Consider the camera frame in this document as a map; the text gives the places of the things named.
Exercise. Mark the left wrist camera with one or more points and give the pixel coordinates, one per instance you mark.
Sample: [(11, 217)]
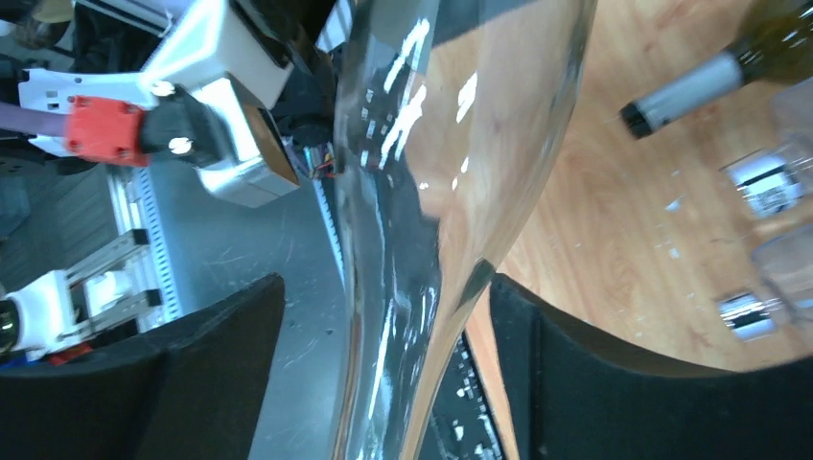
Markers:
[(199, 99)]

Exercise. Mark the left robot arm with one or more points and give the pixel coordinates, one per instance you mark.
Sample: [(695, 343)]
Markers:
[(40, 318)]

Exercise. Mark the clear bottle dark label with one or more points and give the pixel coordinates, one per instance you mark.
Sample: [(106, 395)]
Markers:
[(449, 119)]

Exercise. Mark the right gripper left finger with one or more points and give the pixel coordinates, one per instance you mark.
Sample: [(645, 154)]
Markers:
[(190, 389)]

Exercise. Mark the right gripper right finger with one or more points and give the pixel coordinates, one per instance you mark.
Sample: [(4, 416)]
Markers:
[(578, 392)]

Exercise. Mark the dark green wine bottle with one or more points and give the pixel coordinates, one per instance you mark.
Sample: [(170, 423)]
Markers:
[(773, 43)]

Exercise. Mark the blue labelled bottle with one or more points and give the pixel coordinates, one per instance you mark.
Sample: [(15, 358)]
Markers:
[(776, 179)]

